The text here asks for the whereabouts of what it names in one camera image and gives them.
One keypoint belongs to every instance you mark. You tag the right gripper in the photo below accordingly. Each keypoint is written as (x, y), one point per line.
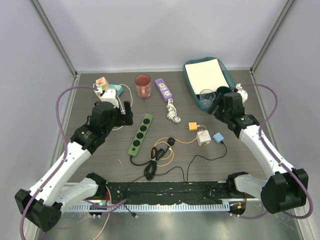
(219, 101)

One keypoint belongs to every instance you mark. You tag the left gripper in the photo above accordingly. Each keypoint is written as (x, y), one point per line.
(128, 118)

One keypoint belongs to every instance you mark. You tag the green power strip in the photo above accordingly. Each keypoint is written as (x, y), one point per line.
(140, 135)

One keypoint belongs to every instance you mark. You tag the blue charger plug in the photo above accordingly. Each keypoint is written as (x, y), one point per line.
(218, 138)

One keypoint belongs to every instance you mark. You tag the yellow charger plug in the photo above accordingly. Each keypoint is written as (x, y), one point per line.
(192, 126)

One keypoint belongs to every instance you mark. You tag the white cube adapter plug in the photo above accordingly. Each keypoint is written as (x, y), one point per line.
(203, 137)

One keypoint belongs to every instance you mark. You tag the purple power strip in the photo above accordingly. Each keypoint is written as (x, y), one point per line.
(163, 89)

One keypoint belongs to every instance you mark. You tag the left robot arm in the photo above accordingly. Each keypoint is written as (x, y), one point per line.
(45, 202)

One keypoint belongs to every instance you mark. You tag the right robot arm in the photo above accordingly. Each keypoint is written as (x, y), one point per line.
(285, 186)

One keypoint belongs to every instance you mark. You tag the black round plug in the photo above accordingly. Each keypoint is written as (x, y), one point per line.
(171, 141)

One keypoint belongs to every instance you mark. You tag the clear plastic cup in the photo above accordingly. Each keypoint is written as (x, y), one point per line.
(206, 98)

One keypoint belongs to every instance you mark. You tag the dark green cup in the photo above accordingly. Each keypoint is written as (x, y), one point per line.
(222, 90)

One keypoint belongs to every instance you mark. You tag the teal triangular base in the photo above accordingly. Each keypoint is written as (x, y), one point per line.
(118, 88)

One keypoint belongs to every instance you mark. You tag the teal plastic tray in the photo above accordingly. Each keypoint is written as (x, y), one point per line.
(225, 72)

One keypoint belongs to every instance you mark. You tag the pink mug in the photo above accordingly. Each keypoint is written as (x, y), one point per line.
(143, 86)

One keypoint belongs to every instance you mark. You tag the white paper sheet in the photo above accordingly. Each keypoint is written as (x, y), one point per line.
(206, 75)

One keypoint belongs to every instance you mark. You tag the black mounting plate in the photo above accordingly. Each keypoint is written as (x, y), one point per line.
(150, 191)

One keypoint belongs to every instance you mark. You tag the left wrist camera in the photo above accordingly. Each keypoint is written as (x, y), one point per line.
(110, 95)

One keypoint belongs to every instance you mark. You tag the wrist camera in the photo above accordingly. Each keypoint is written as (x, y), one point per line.
(110, 95)
(243, 93)

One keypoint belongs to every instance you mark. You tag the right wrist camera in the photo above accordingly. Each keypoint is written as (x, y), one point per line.
(243, 93)

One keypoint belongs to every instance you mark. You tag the slotted cable duct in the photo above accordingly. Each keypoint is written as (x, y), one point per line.
(145, 208)

